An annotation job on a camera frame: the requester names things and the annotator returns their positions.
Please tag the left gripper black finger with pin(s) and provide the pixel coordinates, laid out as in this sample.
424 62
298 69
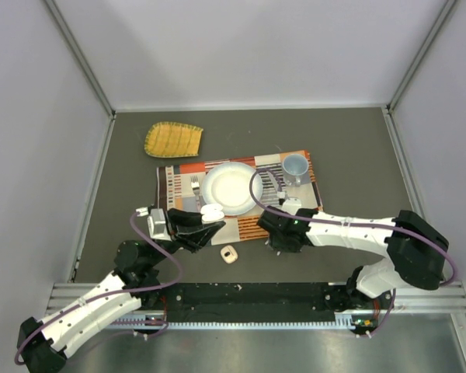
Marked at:
183 221
214 228

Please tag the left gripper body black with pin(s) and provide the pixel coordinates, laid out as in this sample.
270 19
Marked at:
174 238

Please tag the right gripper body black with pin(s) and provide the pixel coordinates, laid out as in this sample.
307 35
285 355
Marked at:
277 242

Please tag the white earbud charging case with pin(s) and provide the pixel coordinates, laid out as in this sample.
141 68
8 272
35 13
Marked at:
229 254

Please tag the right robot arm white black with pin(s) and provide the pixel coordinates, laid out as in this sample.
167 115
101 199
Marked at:
411 251

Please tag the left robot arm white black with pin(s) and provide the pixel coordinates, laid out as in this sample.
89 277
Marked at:
144 267

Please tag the white round plate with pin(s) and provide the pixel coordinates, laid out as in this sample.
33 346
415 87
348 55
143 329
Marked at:
229 184

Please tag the light blue mug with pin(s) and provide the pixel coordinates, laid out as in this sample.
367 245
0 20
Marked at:
295 166

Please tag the yellow woven cloth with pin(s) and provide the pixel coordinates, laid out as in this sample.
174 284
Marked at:
168 139

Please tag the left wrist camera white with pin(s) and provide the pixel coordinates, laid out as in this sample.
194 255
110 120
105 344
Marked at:
156 222

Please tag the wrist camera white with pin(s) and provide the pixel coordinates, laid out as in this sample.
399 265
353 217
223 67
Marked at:
156 222
290 205

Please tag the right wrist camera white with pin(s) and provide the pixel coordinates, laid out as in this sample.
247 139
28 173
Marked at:
290 205

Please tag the silver fork pink handle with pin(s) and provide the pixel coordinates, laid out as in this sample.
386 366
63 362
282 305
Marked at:
195 185

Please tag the silver knife pink handle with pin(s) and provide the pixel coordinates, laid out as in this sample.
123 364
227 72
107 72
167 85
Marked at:
277 185

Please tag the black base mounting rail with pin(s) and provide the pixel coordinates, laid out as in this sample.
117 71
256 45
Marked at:
265 302

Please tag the aluminium frame front beam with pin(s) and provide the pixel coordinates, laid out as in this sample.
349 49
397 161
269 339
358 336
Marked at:
445 300

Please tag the aluminium frame right post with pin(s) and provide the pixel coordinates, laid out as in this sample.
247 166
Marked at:
440 21

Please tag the aluminium frame post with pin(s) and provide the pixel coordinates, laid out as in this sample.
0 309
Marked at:
75 49
440 21

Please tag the aluminium frame left post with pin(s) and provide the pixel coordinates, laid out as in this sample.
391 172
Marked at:
75 49

